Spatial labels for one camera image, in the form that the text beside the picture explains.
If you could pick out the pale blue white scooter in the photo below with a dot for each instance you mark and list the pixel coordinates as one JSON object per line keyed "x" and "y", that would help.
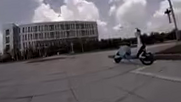
{"x": 141, "y": 52}

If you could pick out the grey concrete slab plaza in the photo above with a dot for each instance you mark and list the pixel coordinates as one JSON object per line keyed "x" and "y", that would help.
{"x": 50, "y": 92}

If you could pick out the tall lamp pole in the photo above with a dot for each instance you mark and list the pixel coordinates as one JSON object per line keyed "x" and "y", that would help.
{"x": 173, "y": 19}

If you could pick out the low raised planter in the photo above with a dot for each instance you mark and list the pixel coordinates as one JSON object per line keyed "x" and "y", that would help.
{"x": 46, "y": 59}

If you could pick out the row of trees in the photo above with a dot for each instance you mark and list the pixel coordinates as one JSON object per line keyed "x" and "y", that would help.
{"x": 159, "y": 37}

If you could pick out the white banded curved building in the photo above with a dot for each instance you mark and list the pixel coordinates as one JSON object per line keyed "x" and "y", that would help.
{"x": 52, "y": 33}

